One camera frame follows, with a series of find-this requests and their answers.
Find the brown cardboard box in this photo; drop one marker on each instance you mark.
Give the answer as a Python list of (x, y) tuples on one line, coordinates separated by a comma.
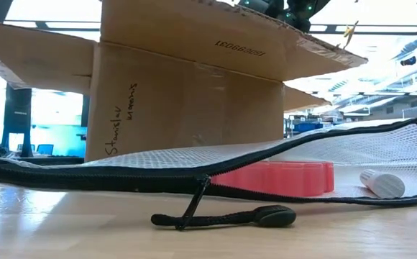
[(194, 108)]

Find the white mesh zip pouch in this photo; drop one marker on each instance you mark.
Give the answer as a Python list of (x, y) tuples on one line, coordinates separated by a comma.
[(158, 158)]

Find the red round disc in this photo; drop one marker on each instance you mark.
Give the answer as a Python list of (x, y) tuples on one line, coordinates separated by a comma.
[(277, 180)]

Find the black monitor screen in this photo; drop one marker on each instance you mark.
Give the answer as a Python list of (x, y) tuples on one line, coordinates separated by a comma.
[(85, 109)]

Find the black ceiling projector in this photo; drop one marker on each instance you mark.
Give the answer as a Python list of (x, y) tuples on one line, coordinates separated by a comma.
[(408, 61)]

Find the black tower column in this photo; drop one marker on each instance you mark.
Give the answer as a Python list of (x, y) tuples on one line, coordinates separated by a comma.
[(16, 118)]

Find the blue chair back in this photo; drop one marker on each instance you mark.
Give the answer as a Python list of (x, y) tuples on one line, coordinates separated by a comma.
[(45, 149)]

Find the white toothpaste tube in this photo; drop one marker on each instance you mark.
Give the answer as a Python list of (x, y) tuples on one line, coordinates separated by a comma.
[(384, 185)]

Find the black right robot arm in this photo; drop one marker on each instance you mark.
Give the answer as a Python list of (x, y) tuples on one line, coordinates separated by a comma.
[(298, 14)]

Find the blue storage bin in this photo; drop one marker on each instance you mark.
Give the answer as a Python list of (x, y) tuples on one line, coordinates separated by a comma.
[(307, 127)]

